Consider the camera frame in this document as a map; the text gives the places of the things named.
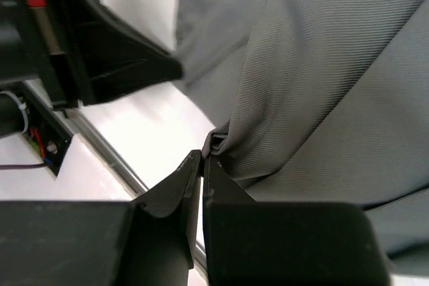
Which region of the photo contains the grey pleated skirt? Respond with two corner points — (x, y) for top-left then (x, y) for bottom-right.
(176, 0), (428, 254)

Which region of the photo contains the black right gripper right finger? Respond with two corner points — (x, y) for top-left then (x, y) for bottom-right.
(202, 156), (391, 285)

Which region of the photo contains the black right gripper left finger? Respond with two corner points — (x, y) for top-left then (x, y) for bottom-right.
(1, 150), (201, 285)

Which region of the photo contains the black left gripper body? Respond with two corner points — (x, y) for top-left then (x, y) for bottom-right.
(1, 0), (78, 110)

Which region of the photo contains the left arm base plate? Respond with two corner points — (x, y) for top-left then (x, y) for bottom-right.
(20, 96), (73, 176)

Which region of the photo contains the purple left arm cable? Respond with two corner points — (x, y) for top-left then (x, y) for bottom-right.
(0, 161), (48, 171)

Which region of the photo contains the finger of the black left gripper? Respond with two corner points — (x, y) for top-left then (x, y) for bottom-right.
(50, 0), (182, 105)

